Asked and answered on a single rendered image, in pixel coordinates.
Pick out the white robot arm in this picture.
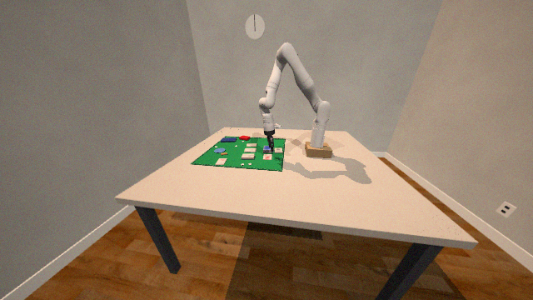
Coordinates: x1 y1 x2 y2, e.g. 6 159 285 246
259 42 331 148

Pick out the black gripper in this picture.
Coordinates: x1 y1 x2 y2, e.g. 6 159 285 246
264 129 275 152

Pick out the white printed card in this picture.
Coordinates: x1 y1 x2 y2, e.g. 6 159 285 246
215 158 227 165

